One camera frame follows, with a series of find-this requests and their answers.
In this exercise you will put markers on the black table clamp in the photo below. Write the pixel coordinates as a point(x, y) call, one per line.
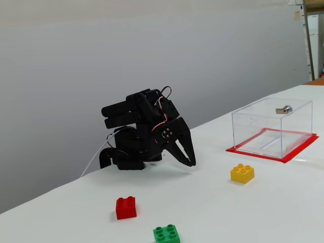
point(103, 157)

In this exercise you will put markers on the green lego brick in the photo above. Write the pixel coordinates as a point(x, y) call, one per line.
point(165, 235)

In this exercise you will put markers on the wooden table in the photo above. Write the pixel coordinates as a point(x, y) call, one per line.
point(316, 81)

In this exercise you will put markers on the yellow sticky note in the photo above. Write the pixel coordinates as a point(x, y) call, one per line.
point(296, 15)

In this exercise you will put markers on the metal box lock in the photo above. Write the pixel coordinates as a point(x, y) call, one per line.
point(287, 109)

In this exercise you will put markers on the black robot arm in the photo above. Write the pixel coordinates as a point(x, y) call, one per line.
point(131, 141)

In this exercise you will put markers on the red lego brick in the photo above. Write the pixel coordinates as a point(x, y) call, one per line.
point(126, 208)

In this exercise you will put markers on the grey metal shelf post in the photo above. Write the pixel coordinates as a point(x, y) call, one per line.
point(309, 45)

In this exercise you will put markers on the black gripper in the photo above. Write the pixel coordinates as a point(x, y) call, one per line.
point(178, 132)

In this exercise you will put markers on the transparent plastic box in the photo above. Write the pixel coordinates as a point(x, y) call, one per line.
point(253, 119)

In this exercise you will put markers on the yellow lego brick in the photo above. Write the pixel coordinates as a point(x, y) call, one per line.
point(241, 174)

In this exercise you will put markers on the red tape frame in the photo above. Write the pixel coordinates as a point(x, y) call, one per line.
point(253, 155)

